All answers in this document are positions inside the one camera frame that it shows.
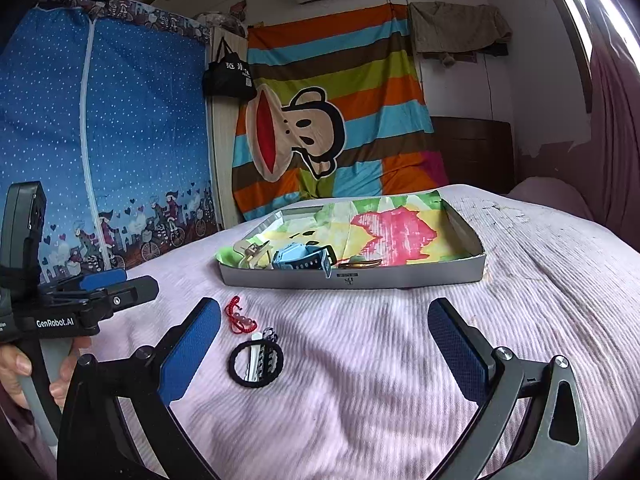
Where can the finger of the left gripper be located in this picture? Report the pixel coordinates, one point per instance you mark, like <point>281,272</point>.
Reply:
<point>123,293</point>
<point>102,279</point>

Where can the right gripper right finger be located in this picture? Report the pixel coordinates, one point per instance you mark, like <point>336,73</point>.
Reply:
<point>551,442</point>

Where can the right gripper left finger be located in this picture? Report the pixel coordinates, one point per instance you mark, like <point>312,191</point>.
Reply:
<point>95,441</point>

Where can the patterned metal hair clip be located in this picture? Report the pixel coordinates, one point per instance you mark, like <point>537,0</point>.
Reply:
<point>268,358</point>

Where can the blue kids smartwatch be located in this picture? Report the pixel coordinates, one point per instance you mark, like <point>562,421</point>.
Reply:
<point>297,256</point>

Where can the white hair clip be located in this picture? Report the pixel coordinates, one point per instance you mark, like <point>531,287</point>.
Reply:
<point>252,367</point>

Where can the left hand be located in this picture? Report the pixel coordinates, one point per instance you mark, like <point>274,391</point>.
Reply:
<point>15,365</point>

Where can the beige hair clip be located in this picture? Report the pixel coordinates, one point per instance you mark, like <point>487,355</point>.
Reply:
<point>251,253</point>

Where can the blue dotted fabric wardrobe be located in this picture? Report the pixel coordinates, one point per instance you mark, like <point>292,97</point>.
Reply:
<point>102,103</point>

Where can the pink striped bed cover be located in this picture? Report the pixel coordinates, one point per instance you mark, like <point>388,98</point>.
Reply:
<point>364,392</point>

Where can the grey shallow cardboard box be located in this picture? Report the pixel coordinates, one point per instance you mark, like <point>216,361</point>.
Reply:
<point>371,274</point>

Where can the black hanging tote bag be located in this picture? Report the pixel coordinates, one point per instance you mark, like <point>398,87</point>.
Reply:
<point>228,76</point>

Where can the pink pillow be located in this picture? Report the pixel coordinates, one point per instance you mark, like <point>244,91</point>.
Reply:
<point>553,193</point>

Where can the colourful painted paper liner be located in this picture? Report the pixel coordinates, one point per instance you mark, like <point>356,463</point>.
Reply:
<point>395,230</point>

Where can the striped monkey cartoon blanket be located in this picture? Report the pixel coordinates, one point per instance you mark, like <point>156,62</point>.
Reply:
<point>339,112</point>

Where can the pink window curtain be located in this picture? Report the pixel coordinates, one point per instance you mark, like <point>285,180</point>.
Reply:
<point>613,171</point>

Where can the dark wooden headboard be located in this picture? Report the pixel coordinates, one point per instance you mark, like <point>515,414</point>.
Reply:
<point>477,152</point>

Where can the olive hanging garment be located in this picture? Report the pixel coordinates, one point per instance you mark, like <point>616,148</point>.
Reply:
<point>457,32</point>

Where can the grey left gripper handle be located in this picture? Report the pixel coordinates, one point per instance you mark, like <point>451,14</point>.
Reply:
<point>46,357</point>

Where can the window with frame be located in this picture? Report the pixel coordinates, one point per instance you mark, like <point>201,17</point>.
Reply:
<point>605,42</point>

